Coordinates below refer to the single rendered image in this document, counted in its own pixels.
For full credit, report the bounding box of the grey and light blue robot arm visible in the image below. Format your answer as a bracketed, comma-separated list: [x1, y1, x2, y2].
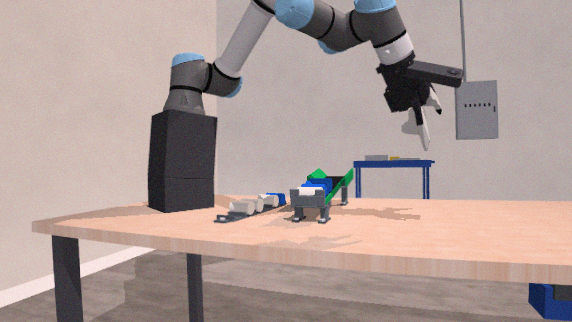
[163, 0, 464, 114]

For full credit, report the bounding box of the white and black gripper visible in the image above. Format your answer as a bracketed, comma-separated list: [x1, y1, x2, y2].
[376, 50, 442, 151]

